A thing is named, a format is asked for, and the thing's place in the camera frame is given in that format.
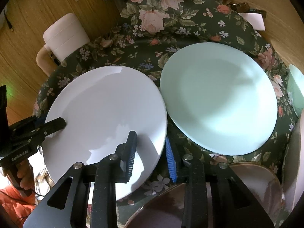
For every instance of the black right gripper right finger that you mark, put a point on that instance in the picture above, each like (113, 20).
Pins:
(213, 194)

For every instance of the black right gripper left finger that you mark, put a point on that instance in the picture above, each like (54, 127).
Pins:
(66, 203)

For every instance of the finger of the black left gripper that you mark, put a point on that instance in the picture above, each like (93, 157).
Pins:
(47, 128)

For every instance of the white plate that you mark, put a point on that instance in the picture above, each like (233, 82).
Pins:
(100, 108)

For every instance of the mint green plate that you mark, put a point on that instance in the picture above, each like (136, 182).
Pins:
(219, 97)

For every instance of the left hand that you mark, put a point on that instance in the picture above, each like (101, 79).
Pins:
(25, 174)

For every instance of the orange left sleeve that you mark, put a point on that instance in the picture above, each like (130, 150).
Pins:
(17, 207)

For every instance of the pink bowl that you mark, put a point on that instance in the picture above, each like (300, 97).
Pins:
(292, 183)

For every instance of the white mug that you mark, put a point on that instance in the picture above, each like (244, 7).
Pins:
(61, 39)

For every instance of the mint green bowl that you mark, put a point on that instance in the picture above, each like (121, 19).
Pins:
(295, 87)

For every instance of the small white box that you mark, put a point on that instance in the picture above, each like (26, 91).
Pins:
(255, 19)

